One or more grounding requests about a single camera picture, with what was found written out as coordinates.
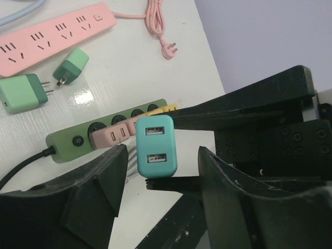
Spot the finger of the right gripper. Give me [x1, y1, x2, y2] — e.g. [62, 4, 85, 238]
[145, 176, 322, 200]

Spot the small green charger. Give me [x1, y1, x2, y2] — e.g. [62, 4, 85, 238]
[53, 48, 89, 87]

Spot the black power cord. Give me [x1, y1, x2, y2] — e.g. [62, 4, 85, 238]
[0, 146, 57, 190]

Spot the blue coiled cord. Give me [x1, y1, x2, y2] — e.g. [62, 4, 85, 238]
[0, 0, 46, 26]

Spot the teal charger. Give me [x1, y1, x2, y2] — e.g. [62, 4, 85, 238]
[135, 115, 177, 178]

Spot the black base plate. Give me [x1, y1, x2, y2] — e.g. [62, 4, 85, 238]
[137, 195, 207, 249]

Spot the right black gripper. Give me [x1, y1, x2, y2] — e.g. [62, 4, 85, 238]
[168, 65, 331, 179]

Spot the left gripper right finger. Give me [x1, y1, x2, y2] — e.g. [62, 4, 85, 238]
[198, 147, 331, 248]

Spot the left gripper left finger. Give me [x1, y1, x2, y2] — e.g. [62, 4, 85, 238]
[1, 144, 129, 248]

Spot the pink charger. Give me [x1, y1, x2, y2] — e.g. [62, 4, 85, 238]
[89, 123, 130, 149]
[125, 116, 141, 136]

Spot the pink power strip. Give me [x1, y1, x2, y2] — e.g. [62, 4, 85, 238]
[1, 3, 117, 77]

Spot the green power strip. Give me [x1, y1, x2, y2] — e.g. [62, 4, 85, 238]
[46, 99, 167, 163]

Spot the yellow charger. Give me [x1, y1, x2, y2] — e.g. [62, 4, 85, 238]
[162, 104, 178, 112]
[145, 108, 164, 116]

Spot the pink coiled cord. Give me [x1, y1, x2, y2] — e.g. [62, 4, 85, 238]
[111, 0, 179, 60]

